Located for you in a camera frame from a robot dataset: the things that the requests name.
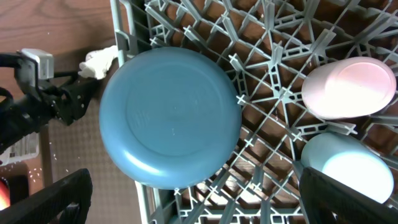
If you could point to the dark brown tray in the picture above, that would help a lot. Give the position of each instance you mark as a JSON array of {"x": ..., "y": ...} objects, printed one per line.
[{"x": 66, "y": 149}]

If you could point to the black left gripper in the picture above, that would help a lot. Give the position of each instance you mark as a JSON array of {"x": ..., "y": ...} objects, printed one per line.
[{"x": 70, "y": 100}]

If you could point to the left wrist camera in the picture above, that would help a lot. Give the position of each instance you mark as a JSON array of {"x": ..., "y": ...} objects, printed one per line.
[{"x": 43, "y": 60}]

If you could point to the light blue cup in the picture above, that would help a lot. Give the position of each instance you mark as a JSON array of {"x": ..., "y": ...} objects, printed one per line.
[{"x": 350, "y": 162}]

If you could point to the black waste tray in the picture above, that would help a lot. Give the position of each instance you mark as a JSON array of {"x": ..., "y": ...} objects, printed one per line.
[{"x": 23, "y": 179}]

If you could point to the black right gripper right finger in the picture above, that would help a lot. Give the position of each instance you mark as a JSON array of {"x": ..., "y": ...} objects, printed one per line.
[{"x": 325, "y": 200}]

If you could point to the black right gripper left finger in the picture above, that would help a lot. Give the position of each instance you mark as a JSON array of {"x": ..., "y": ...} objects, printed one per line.
[{"x": 69, "y": 197}]

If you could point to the pink cup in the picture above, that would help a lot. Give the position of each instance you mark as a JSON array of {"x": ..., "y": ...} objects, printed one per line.
[{"x": 349, "y": 88}]

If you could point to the orange carrot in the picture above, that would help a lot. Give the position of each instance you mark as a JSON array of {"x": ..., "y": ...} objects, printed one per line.
[{"x": 5, "y": 200}]

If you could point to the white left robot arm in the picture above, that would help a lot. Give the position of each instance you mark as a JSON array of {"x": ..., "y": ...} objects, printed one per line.
[{"x": 28, "y": 114}]

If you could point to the dark blue plate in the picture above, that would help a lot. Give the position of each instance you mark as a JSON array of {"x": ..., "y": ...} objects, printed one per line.
[{"x": 169, "y": 118}]

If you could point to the clear plastic bin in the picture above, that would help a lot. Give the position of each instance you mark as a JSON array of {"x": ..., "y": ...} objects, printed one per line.
[{"x": 25, "y": 149}]

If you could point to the white tissue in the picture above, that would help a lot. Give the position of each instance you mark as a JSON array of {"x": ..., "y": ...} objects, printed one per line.
[{"x": 98, "y": 62}]

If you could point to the grey dishwasher rack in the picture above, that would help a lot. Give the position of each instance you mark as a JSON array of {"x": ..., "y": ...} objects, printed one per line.
[{"x": 266, "y": 48}]

